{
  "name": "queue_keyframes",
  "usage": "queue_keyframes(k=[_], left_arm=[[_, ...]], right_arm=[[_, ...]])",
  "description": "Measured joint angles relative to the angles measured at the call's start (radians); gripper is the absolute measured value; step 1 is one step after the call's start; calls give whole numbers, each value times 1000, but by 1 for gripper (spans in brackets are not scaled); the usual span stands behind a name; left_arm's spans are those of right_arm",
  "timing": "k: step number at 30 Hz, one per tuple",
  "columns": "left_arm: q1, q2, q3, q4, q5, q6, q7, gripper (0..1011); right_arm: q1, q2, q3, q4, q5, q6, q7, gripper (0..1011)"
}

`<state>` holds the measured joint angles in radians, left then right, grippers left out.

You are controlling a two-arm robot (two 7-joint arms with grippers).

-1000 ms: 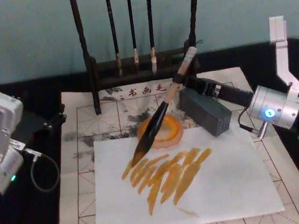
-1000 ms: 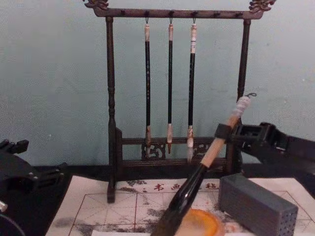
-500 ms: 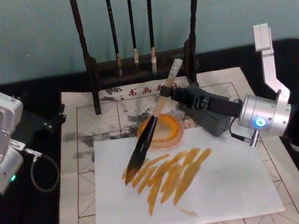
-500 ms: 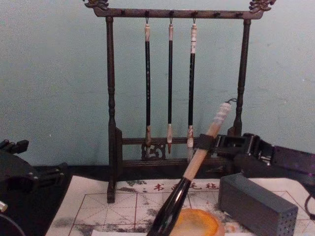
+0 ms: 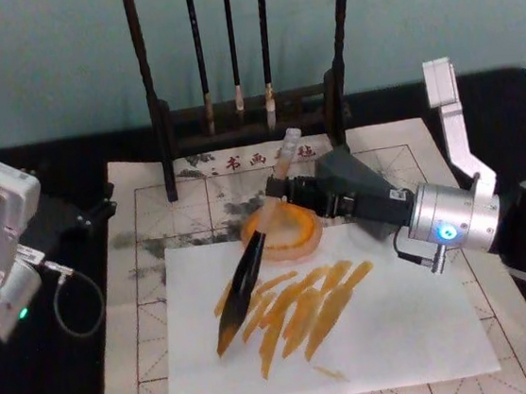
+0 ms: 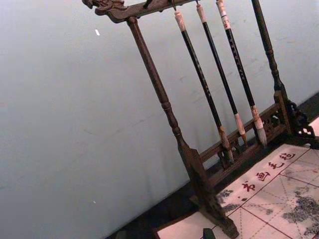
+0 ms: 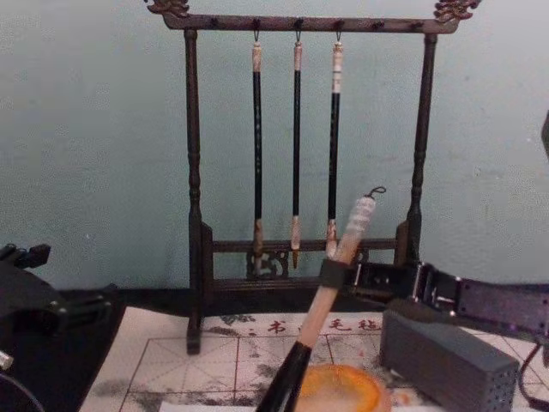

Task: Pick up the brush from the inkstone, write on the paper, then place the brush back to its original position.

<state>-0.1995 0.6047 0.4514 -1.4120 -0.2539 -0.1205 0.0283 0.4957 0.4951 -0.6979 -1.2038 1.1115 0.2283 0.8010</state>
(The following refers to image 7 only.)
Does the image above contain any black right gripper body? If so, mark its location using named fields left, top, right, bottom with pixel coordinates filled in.
left=453, top=276, right=549, bottom=343

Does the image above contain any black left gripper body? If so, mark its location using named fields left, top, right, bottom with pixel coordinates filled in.
left=0, top=258, right=60, bottom=341

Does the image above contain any large pale-handled calligraphy brush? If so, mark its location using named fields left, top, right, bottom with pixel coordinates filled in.
left=254, top=185, right=387, bottom=412

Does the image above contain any black table cloth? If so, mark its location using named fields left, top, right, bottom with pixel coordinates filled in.
left=0, top=284, right=387, bottom=412

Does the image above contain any orange bowl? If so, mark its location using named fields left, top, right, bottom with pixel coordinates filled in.
left=294, top=363, right=392, bottom=412

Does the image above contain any hanging brush long white top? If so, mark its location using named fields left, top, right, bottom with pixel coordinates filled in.
left=324, top=30, right=347, bottom=259

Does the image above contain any white gridded felt mat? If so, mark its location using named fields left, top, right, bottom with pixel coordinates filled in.
left=78, top=306, right=549, bottom=412

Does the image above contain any hanging brush thin black shaft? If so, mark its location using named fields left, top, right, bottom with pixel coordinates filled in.
left=291, top=29, right=305, bottom=270

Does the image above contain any hanging brush thick brown tip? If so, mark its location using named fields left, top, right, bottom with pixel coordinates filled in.
left=250, top=30, right=265, bottom=278

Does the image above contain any dark wooden brush rack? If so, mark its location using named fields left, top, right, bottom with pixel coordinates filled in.
left=145, top=0, right=475, bottom=355

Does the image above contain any thin dark cable silver plug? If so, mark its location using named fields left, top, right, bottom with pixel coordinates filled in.
left=0, top=348, right=45, bottom=412

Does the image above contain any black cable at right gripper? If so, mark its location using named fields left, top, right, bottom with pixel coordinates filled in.
left=516, top=337, right=549, bottom=411

